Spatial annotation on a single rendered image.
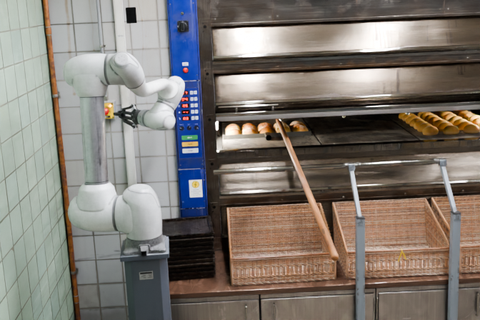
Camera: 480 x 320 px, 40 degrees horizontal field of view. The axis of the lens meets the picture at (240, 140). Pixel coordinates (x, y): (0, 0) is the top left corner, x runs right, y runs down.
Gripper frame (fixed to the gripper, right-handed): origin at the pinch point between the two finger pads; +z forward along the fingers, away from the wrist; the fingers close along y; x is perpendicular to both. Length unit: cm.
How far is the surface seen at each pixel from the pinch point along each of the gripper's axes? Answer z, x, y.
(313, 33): -62, 91, -37
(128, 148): 11.8, 12.8, 22.9
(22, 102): 2, -53, -14
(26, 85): 9, -46, -21
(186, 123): -12.9, 35.6, 9.8
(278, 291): -81, 31, 90
